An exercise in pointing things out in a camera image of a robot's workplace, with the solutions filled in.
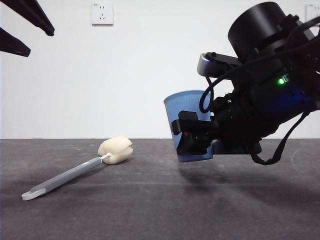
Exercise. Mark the blue ribbed plastic cup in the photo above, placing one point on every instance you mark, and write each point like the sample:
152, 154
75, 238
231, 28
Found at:
175, 107

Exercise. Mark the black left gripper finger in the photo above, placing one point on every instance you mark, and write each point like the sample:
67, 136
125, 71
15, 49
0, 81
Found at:
37, 17
15, 46

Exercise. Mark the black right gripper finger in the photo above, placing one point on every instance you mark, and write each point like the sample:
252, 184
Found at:
192, 140

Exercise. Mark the white wall socket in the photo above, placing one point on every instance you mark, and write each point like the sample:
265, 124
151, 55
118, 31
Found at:
102, 13
310, 11

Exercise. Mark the grey cup brush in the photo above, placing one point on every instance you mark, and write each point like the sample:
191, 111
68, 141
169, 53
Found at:
117, 150

